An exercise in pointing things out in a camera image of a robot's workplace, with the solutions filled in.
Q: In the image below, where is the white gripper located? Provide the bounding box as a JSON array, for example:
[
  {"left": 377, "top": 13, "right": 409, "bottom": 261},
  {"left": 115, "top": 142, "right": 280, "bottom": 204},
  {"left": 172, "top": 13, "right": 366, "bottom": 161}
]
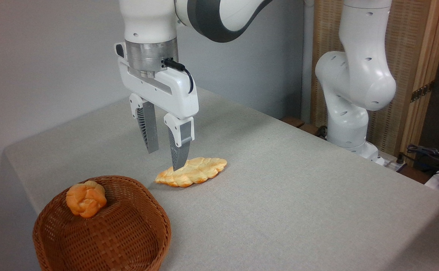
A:
[{"left": 115, "top": 42, "right": 199, "bottom": 172}]

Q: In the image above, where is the braided bread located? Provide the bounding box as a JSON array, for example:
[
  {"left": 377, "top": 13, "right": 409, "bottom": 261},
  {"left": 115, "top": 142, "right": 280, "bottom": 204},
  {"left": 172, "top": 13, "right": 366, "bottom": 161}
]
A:
[{"left": 155, "top": 157, "right": 228, "bottom": 188}]

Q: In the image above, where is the round knot bread roll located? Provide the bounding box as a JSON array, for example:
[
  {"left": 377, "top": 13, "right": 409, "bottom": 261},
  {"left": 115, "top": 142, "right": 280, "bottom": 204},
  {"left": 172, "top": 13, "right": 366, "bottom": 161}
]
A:
[{"left": 66, "top": 181, "right": 107, "bottom": 218}]

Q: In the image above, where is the brown woven wicker basket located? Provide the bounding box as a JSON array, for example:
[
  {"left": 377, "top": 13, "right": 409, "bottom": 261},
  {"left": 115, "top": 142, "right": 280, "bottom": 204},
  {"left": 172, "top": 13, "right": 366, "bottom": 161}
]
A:
[{"left": 32, "top": 175, "right": 172, "bottom": 271}]

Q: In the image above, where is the brown wooden block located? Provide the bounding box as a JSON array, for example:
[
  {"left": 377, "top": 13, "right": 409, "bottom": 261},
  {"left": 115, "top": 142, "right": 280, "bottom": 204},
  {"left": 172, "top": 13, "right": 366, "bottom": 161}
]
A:
[{"left": 298, "top": 123, "right": 322, "bottom": 136}]

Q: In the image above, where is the wooden woven folding screen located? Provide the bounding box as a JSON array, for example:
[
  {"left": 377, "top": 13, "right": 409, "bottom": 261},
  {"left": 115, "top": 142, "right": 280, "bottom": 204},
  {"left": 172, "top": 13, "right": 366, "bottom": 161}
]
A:
[{"left": 311, "top": 0, "right": 439, "bottom": 157}]

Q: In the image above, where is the metal screen hinge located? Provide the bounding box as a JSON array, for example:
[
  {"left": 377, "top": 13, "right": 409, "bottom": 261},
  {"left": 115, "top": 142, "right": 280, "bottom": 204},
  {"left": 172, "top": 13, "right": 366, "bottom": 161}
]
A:
[{"left": 410, "top": 81, "right": 435, "bottom": 103}]

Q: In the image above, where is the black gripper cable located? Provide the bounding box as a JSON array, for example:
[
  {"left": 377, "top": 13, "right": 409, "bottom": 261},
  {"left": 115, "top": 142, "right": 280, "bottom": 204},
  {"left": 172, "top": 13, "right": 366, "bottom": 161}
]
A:
[{"left": 163, "top": 58, "right": 194, "bottom": 94}]

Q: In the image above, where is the black cable bundle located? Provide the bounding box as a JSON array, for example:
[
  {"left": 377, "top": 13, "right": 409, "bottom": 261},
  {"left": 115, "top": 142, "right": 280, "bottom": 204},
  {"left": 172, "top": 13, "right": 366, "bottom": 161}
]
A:
[{"left": 407, "top": 144, "right": 439, "bottom": 177}]

